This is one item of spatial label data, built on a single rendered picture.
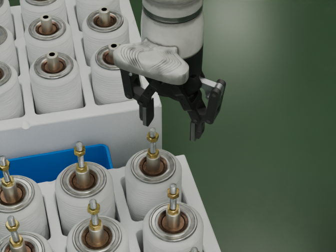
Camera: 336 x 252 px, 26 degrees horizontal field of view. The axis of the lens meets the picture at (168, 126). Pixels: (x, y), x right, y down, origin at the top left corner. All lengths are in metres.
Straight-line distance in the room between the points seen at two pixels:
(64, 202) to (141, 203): 0.13
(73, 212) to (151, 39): 0.44
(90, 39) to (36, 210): 0.44
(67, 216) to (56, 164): 0.25
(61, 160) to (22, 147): 0.08
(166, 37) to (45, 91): 0.60
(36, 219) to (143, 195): 0.18
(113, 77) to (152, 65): 0.57
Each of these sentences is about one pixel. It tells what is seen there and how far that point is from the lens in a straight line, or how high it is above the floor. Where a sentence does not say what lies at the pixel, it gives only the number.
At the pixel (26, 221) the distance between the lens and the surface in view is 1.19.
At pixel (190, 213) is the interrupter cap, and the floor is 0.25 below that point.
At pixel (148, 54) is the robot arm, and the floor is 0.63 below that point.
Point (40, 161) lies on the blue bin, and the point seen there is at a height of 0.10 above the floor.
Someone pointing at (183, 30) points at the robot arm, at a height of 0.65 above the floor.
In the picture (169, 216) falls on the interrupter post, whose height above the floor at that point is 0.28.
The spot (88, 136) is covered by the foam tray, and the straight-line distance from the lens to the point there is 1.45.
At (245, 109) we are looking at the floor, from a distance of 1.68.
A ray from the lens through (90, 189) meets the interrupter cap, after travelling 1.19.
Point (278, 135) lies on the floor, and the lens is 1.63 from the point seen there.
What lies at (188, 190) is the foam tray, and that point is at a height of 0.18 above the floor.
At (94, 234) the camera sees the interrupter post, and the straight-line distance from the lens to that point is 1.11.
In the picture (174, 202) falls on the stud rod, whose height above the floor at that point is 0.31.
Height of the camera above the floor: 1.17
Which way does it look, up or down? 46 degrees down
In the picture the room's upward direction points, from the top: straight up
